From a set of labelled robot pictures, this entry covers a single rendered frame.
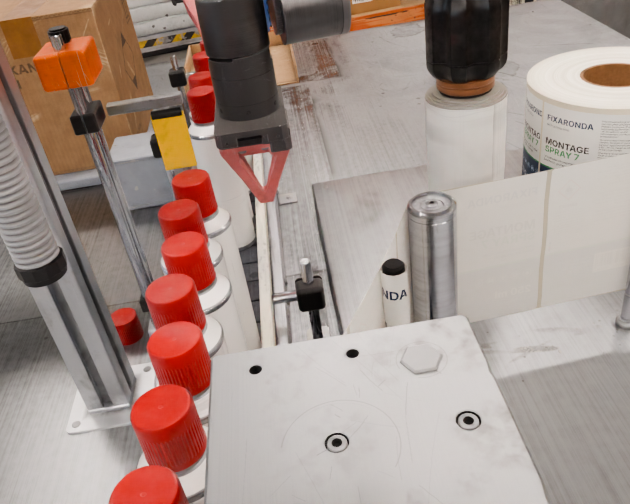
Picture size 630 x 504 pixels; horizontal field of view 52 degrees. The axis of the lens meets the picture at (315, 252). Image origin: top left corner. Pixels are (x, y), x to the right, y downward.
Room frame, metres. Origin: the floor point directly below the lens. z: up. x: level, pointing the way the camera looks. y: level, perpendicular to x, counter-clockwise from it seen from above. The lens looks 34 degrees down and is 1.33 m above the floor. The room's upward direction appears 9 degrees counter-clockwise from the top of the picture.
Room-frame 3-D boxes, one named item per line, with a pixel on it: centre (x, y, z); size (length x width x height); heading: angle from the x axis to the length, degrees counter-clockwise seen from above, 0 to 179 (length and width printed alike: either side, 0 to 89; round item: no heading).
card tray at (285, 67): (1.56, 0.11, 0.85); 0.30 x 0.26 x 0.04; 1
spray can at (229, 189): (0.71, 0.10, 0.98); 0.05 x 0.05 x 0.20
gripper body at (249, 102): (0.58, 0.04, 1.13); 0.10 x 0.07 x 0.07; 1
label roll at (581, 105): (0.71, -0.38, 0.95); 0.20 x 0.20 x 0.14
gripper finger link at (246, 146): (0.59, 0.04, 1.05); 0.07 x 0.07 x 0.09; 1
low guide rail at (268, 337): (0.85, 0.06, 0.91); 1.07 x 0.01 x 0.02; 1
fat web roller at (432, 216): (0.42, -0.09, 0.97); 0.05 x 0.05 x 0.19
